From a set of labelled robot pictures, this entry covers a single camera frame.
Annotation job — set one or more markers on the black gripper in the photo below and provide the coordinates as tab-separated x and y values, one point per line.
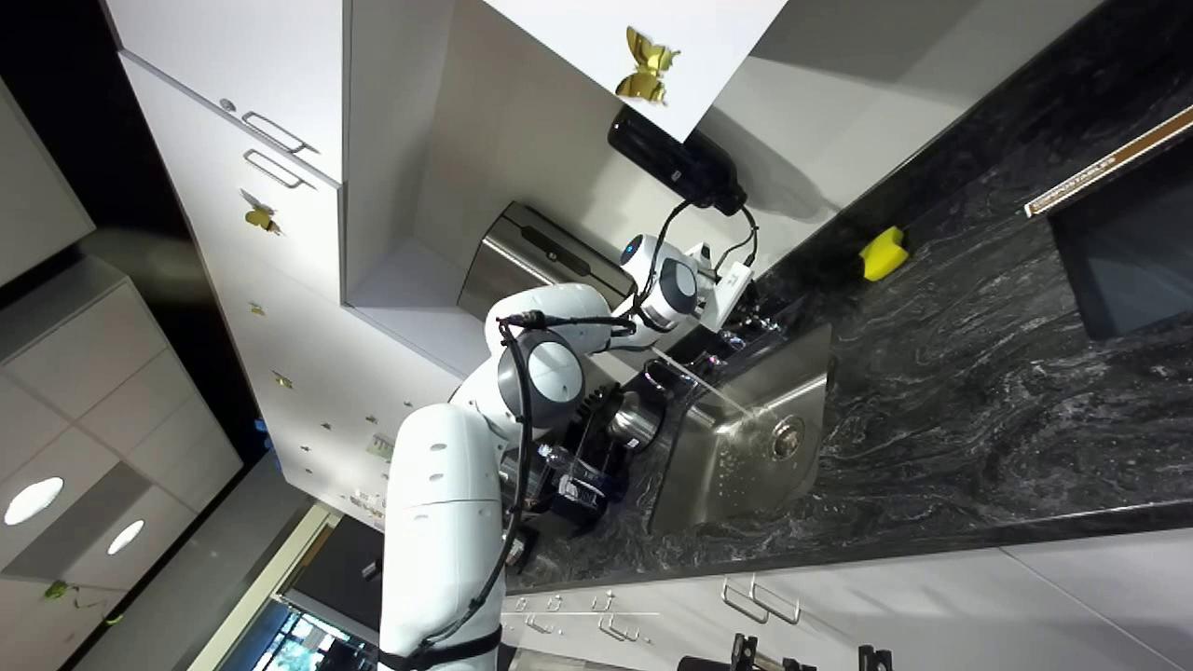
734	327

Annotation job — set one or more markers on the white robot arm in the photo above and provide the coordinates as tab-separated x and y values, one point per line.
440	536

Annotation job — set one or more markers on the round metal sink drain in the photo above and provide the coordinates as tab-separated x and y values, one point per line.
785	439

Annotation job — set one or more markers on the chrome gooseneck faucet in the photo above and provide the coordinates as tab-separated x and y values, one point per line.
634	427

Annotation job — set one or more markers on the stainless steel sink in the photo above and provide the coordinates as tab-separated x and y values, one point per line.
747	479

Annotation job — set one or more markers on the yellow sponge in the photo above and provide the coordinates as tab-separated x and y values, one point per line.
885	254

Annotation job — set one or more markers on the black soap dispenser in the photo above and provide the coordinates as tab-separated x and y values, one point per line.
672	156

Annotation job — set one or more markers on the steel paper towel dispenser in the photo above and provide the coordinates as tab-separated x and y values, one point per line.
535	254

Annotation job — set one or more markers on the small chrome faucet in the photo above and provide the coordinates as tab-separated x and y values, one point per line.
577	486

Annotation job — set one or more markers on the gold butterfly decoration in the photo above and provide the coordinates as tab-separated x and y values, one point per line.
261	218
648	66

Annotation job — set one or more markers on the white upper cabinet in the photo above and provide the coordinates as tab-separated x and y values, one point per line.
422	135

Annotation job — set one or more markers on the white base cabinet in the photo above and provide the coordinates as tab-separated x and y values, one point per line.
971	611

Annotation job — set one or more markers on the white tall cabinet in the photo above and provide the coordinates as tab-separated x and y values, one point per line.
249	310

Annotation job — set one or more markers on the round ceiling light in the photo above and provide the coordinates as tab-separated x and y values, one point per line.
125	537
32	503

